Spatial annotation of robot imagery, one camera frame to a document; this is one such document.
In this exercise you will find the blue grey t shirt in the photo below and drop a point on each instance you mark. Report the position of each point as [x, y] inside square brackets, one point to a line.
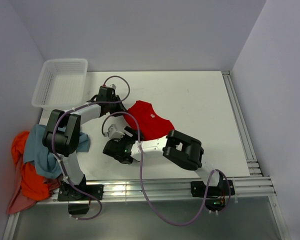
[39, 157]

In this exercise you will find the white plastic perforated basket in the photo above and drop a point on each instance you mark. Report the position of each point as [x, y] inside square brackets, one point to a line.
[61, 84]

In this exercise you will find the pink t shirt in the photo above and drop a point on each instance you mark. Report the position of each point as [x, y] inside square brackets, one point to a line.
[18, 202]

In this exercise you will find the orange t shirt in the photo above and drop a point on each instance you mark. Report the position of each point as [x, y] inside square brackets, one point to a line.
[33, 186]

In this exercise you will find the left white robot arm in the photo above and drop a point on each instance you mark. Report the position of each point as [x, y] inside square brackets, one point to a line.
[62, 135]

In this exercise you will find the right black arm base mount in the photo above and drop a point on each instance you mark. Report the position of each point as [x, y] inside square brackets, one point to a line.
[216, 195]

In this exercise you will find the red t shirt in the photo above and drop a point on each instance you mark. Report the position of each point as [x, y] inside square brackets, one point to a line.
[151, 125]

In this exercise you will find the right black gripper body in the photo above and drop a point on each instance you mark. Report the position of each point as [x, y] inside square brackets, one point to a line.
[124, 140]

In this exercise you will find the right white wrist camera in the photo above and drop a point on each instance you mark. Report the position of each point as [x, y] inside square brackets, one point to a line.
[113, 133]

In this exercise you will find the aluminium front rail frame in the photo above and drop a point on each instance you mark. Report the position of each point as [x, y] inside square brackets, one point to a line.
[112, 191]

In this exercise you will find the aluminium right side rail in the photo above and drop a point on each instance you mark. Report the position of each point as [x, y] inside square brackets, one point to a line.
[251, 159]

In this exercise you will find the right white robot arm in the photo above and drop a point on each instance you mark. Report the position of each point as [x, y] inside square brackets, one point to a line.
[185, 152]

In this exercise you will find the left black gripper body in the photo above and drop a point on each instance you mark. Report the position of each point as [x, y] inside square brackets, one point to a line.
[115, 109]

